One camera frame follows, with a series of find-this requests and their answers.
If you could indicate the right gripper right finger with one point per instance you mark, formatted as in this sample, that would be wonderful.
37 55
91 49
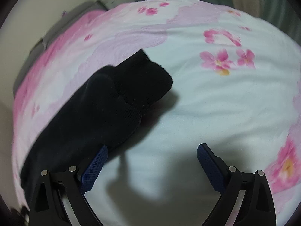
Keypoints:
257 206

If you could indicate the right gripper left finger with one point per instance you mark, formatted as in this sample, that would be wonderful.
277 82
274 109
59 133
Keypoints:
47 205

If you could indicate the black pants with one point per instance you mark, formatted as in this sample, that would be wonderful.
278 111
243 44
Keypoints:
105 111

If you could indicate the pink floral bed cover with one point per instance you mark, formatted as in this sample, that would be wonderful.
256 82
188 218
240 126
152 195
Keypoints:
236 88

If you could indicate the grey padded headboard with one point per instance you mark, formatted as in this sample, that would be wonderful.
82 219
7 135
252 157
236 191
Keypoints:
67 20

